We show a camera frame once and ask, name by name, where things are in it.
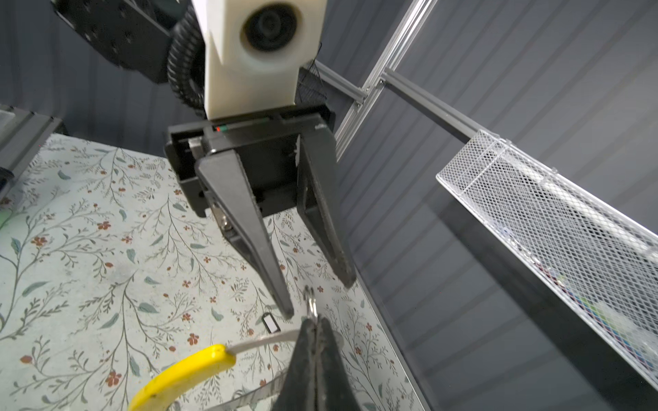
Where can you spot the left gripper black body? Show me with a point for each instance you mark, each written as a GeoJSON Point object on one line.
{"type": "Point", "coordinates": [265, 142]}

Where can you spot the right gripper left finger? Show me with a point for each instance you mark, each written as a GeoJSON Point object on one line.
{"type": "Point", "coordinates": [299, 392]}

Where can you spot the aluminium frame crossbar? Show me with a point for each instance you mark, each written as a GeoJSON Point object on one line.
{"type": "Point", "coordinates": [456, 123]}

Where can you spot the white wire mesh basket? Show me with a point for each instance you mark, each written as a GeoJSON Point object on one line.
{"type": "Point", "coordinates": [536, 212]}

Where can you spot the items inside white basket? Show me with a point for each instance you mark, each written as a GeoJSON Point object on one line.
{"type": "Point", "coordinates": [641, 344]}

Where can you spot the black key tag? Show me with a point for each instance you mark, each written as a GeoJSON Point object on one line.
{"type": "Point", "coordinates": [270, 323]}

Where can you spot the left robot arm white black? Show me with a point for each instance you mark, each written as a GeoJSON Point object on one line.
{"type": "Point", "coordinates": [159, 39]}

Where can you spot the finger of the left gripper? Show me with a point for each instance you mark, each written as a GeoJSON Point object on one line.
{"type": "Point", "coordinates": [318, 200]}
{"type": "Point", "coordinates": [227, 185]}

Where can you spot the aluminium mounting rail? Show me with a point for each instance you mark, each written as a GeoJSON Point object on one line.
{"type": "Point", "coordinates": [23, 133]}

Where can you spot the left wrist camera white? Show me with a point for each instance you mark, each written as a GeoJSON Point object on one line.
{"type": "Point", "coordinates": [254, 51]}

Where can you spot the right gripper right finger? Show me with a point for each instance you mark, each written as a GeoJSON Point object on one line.
{"type": "Point", "coordinates": [332, 387]}

